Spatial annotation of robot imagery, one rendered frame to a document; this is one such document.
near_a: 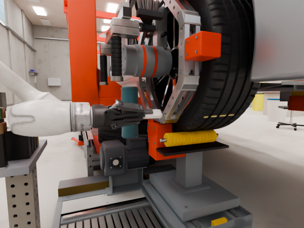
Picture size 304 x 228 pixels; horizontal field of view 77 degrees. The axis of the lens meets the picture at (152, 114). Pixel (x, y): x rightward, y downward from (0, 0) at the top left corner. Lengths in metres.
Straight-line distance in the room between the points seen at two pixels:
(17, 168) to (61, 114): 0.32
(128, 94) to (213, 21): 0.49
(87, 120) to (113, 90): 0.74
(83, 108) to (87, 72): 0.70
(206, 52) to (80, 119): 0.41
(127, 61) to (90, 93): 0.52
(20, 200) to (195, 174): 0.82
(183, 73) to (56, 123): 0.41
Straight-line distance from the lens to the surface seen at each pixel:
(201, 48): 0.59
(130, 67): 0.81
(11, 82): 0.75
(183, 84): 0.65
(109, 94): 1.29
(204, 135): 0.88
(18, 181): 1.07
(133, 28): 0.69
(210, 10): 0.73
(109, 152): 1.11
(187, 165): 0.99
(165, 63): 0.85
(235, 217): 1.01
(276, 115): 5.61
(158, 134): 0.86
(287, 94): 4.88
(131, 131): 0.96
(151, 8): 0.72
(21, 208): 1.12
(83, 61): 1.27
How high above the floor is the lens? 0.71
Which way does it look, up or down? 6 degrees down
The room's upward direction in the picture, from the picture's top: straight up
